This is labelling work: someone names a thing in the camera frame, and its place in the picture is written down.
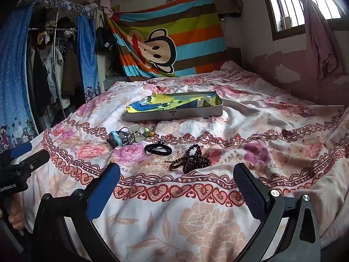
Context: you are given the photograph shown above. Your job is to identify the black bead necklace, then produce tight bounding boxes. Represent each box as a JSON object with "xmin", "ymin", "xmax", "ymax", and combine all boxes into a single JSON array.
[{"xmin": 169, "ymin": 145, "xmax": 212, "ymax": 174}]

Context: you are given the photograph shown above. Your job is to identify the white bedside cabinet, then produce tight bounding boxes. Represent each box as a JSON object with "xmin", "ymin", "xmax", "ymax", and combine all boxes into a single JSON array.
[{"xmin": 98, "ymin": 51, "xmax": 129, "ymax": 91}]

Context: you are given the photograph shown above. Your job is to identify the silver hair claw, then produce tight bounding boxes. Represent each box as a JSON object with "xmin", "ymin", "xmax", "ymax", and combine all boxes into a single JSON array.
[{"xmin": 127, "ymin": 125, "xmax": 144, "ymax": 144}]

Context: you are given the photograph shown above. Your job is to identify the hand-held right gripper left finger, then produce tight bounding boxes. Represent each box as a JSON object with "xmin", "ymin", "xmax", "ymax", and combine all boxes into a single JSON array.
[{"xmin": 29, "ymin": 163, "xmax": 122, "ymax": 262}]

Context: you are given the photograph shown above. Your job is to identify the black hair tie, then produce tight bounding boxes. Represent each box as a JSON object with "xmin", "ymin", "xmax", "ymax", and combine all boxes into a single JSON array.
[{"xmin": 144, "ymin": 141, "xmax": 173, "ymax": 155}]

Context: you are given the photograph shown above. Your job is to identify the cardboard box with cartoon lining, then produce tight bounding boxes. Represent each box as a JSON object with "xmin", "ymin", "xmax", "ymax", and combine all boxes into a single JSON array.
[{"xmin": 124, "ymin": 91, "xmax": 223, "ymax": 122}]

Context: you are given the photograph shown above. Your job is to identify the pink hanging cloth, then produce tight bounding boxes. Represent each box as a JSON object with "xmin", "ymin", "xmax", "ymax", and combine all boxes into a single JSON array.
[{"xmin": 287, "ymin": 0, "xmax": 347, "ymax": 80}]

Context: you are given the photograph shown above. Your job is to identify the hanging clothes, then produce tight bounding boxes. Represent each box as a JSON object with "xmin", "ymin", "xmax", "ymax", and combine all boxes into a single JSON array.
[{"xmin": 27, "ymin": 16, "xmax": 82, "ymax": 115}]

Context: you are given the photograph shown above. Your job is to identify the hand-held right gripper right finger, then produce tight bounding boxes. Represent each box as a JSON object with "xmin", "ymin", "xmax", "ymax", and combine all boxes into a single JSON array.
[{"xmin": 233, "ymin": 163, "xmax": 321, "ymax": 262}]

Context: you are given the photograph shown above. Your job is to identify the striped monkey blanket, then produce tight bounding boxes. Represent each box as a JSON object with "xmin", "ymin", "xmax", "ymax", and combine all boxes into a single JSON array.
[{"xmin": 107, "ymin": 0, "xmax": 228, "ymax": 81}]

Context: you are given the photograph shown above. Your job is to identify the floral bedsheet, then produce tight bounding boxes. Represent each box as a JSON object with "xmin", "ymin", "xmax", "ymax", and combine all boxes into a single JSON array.
[{"xmin": 16, "ymin": 60, "xmax": 349, "ymax": 262}]

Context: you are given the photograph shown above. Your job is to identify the person's left hand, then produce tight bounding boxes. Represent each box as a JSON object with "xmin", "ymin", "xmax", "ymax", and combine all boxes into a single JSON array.
[{"xmin": 7, "ymin": 194, "xmax": 27, "ymax": 231}]

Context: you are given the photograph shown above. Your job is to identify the thin elastic hair tie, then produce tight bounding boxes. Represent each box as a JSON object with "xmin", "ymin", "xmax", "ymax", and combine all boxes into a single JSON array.
[{"xmin": 118, "ymin": 127, "xmax": 132, "ymax": 143}]

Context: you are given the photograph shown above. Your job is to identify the wall shelf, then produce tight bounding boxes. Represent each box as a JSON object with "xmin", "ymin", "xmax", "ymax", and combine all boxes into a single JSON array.
[{"xmin": 213, "ymin": 0, "xmax": 242, "ymax": 17}]

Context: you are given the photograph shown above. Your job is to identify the wooden headboard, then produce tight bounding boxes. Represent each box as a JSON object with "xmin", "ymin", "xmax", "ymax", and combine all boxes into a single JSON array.
[{"xmin": 226, "ymin": 47, "xmax": 242, "ymax": 66}]

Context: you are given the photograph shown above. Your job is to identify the barred window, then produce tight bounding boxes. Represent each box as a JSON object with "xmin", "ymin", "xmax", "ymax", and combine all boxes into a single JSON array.
[{"xmin": 258, "ymin": 0, "xmax": 349, "ymax": 42}]

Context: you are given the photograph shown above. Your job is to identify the blue smartwatch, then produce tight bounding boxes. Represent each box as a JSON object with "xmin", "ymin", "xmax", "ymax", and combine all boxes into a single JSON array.
[{"xmin": 107, "ymin": 131, "xmax": 123, "ymax": 148}]

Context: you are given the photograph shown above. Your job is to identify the blue dotted wardrobe curtain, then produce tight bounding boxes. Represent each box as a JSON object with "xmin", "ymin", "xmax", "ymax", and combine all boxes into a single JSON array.
[{"xmin": 0, "ymin": 0, "xmax": 103, "ymax": 149}]

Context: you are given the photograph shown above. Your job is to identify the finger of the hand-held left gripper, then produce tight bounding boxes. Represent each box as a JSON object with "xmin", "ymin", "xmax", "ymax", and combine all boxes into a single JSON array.
[
  {"xmin": 9, "ymin": 142, "xmax": 33, "ymax": 159},
  {"xmin": 15, "ymin": 150, "xmax": 51, "ymax": 170}
]

